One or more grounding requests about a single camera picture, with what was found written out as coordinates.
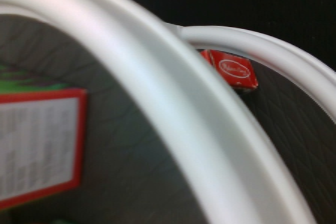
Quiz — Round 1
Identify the white two-tier lazy Susan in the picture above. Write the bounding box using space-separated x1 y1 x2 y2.
0 0 336 224

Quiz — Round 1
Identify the red raisins box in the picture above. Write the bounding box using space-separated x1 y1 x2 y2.
0 64 89 212

